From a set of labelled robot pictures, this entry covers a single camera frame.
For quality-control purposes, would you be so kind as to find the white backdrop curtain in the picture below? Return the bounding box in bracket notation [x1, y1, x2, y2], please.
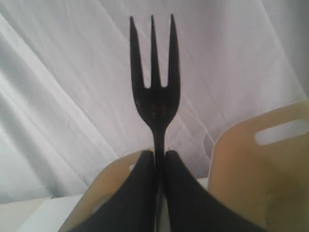
[0, 0, 309, 203]

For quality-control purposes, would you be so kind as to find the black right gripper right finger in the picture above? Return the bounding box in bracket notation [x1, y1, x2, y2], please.
[164, 150, 265, 232]

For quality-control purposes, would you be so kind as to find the cream bin with square mark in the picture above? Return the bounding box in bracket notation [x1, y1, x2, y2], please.
[208, 100, 309, 232]

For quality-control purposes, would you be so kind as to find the cream bin with triangle mark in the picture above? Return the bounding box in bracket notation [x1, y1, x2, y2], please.
[59, 151, 142, 232]

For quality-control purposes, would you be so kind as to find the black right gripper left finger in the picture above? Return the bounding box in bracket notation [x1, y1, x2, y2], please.
[70, 150, 157, 232]

